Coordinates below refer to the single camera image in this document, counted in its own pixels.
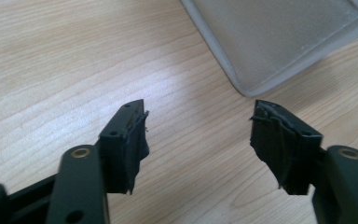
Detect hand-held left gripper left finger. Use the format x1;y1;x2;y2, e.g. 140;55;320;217
97;99;151;196

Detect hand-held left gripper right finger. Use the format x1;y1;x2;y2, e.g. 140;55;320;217
249;99;324;196

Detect grey mesh mat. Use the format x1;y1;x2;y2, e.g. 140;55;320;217
180;0;358;98

